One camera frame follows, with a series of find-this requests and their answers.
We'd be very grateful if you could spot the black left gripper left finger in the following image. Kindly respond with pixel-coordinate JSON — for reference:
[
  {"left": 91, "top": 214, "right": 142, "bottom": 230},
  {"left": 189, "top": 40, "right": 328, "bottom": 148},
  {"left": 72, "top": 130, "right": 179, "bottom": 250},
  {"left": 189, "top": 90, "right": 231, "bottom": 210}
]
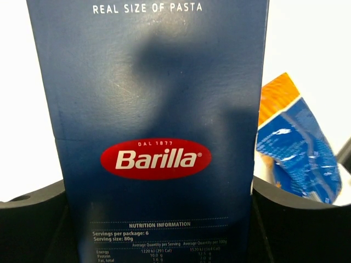
[{"left": 1, "top": 181, "right": 79, "bottom": 263}]

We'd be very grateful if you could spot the blue Barilla pasta box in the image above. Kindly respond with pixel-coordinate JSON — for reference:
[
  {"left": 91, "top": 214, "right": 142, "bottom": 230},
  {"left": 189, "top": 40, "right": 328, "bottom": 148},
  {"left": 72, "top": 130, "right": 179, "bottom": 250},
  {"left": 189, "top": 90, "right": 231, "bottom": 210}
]
[{"left": 27, "top": 1, "right": 269, "bottom": 262}]

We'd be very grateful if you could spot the blue orange pasta bag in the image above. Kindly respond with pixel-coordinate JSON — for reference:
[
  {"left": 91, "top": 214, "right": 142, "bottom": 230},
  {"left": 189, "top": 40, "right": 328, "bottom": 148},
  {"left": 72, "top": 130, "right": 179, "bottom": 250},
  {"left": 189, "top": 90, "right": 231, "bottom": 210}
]
[{"left": 256, "top": 73, "right": 342, "bottom": 204}]

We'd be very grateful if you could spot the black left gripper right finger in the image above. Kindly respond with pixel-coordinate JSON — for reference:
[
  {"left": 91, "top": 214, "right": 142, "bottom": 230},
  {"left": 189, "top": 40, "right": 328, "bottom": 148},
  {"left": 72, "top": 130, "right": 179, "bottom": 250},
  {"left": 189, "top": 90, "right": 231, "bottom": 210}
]
[{"left": 247, "top": 178, "right": 350, "bottom": 262}]

